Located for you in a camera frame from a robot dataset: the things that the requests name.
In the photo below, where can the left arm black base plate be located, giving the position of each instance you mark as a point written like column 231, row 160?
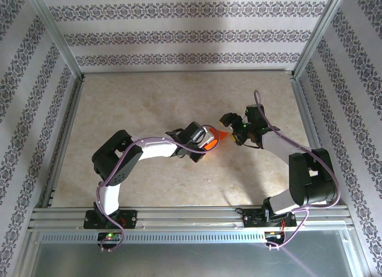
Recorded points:
column 129, row 218

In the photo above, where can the grey metal sheet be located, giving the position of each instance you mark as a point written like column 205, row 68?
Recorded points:
column 179, row 262

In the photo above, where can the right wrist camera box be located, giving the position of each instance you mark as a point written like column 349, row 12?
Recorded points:
column 255, row 114

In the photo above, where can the aluminium table edge rail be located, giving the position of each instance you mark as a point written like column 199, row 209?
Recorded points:
column 185, row 71

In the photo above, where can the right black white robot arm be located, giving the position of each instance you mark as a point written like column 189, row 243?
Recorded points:
column 310, row 178

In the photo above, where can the circuit board with green light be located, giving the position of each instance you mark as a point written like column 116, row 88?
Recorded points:
column 110, row 235

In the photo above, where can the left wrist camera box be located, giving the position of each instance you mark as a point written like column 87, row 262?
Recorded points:
column 195, row 132

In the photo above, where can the aluminium frame post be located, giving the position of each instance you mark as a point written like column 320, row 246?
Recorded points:
column 319, row 32
column 57, row 32

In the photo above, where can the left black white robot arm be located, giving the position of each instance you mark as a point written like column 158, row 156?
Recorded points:
column 116, row 163

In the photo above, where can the aluminium table side rail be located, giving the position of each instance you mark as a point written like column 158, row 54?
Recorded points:
column 305, row 110
column 71, row 110

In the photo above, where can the aluminium mounting rail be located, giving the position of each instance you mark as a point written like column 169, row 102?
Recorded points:
column 185, row 214

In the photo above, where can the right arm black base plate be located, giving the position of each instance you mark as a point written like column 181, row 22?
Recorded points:
column 252, row 220

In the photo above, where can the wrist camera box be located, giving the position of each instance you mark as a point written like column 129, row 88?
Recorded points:
column 195, row 132
column 255, row 114

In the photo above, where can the slotted metal strip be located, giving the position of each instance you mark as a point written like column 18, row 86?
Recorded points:
column 185, row 237

